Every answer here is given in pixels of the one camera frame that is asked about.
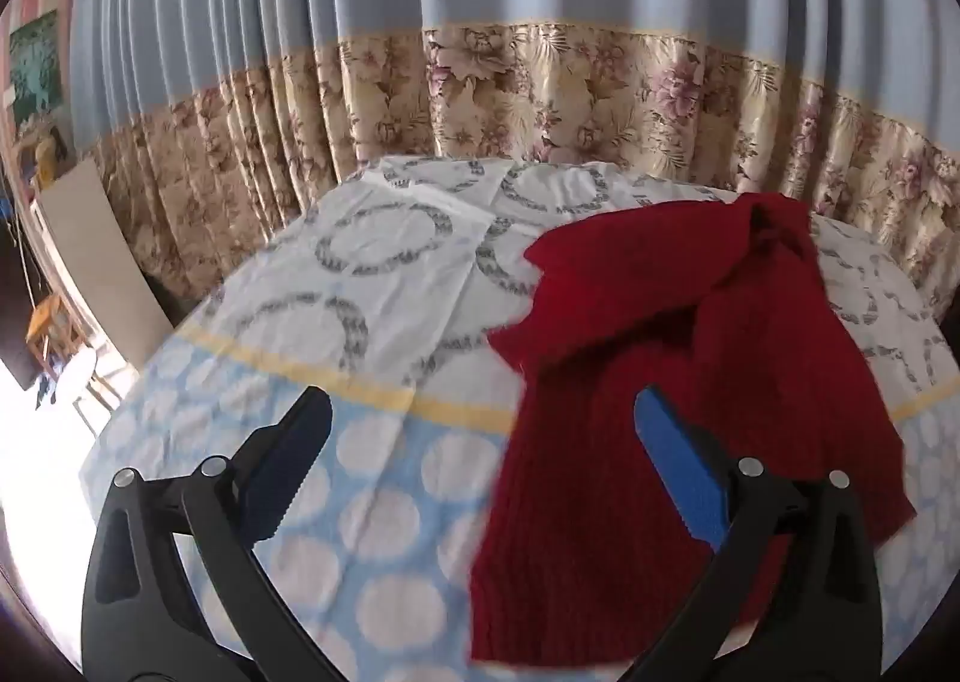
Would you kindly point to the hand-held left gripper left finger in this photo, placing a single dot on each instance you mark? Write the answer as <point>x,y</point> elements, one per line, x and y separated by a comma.
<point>294,455</point>

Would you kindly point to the wall poster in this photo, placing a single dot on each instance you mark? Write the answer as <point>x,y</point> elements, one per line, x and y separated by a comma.
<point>34,66</point>

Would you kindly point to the printed bed sheet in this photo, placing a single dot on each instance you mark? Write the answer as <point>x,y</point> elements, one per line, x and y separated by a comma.
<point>390,277</point>

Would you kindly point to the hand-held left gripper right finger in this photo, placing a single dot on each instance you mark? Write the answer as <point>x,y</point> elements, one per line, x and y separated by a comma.
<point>679,466</point>

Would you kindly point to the wooden stool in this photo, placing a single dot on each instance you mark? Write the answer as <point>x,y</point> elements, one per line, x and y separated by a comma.
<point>52,329</point>

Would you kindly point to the white board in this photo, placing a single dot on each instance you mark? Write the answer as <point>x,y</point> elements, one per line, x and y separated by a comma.
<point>97,254</point>

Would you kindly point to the red knit sweater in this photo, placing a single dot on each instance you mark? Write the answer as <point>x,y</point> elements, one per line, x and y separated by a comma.
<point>600,322</point>

